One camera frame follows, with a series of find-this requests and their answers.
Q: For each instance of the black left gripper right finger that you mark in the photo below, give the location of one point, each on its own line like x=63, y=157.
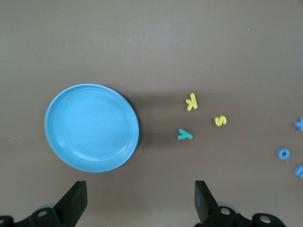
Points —
x=203, y=205

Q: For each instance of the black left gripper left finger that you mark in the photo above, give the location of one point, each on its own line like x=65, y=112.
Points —
x=73, y=203

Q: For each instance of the teal foam letter y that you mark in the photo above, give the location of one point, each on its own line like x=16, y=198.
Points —
x=183, y=135

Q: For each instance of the yellow foam letter s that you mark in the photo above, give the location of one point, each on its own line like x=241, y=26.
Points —
x=220, y=121

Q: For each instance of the yellow foam letter k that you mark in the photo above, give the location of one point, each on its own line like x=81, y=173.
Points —
x=192, y=104

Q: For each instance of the blue round plate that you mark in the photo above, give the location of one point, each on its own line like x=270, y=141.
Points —
x=90, y=127

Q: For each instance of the blue foam letter o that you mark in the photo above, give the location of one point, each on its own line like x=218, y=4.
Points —
x=278, y=154

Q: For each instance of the blue foam letter m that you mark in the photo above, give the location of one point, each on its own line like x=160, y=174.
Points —
x=299, y=171

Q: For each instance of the blue foam plus sign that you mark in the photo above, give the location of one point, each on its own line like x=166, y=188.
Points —
x=300, y=124

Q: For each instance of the brown table cover sheet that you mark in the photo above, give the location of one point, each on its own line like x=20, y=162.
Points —
x=165, y=47

